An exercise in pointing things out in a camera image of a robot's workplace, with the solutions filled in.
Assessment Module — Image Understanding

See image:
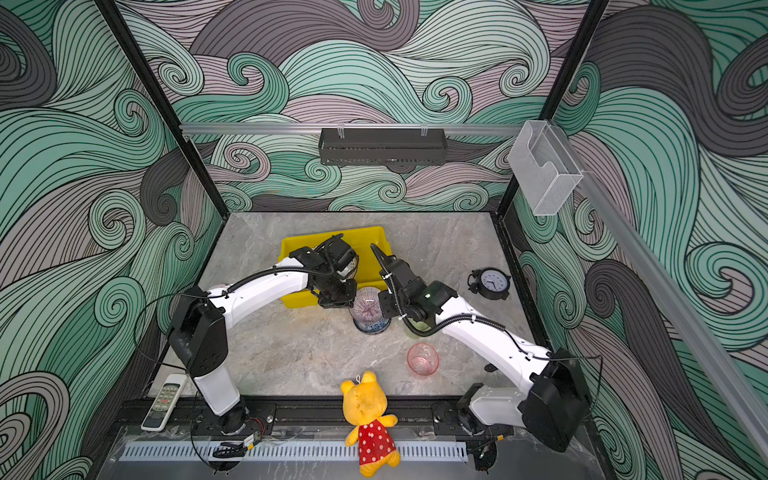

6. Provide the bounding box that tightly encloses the clear acrylic wall holder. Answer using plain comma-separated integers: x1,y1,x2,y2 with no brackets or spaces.
507,120,583,217

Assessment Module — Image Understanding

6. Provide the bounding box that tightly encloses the yellow plastic bin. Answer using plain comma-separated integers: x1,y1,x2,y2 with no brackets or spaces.
266,226,391,308

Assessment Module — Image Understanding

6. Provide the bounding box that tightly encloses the pink plastic cup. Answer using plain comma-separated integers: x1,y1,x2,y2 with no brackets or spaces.
407,343,440,376

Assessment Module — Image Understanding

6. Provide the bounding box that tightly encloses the purple striped bowl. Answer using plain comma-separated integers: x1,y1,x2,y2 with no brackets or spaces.
350,287,385,322

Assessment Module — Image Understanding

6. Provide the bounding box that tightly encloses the black alarm clock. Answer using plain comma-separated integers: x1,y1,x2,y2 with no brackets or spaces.
467,267,511,300

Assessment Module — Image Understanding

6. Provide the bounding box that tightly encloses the blue floral bowl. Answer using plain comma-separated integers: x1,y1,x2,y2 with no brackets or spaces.
353,319,391,335

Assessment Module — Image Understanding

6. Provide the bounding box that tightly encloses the green plastic cup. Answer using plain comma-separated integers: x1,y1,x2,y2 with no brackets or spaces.
403,319,431,339

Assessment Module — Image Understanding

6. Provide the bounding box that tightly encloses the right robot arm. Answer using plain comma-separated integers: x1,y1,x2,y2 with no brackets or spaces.
371,245,593,452

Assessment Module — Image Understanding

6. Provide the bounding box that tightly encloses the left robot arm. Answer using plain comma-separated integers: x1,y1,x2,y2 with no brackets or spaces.
168,234,359,435

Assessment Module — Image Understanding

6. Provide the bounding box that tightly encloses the white remote control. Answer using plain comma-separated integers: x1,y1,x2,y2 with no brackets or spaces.
141,374,188,432

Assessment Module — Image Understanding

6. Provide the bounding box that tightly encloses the black wall shelf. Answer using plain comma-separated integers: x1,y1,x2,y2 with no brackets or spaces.
318,127,448,166

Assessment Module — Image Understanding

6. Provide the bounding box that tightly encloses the yellow plush bear red dress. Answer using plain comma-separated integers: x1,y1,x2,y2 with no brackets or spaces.
340,370,401,478

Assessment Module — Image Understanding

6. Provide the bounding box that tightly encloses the white slotted cable duct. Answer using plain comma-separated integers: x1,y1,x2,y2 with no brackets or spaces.
118,440,469,463

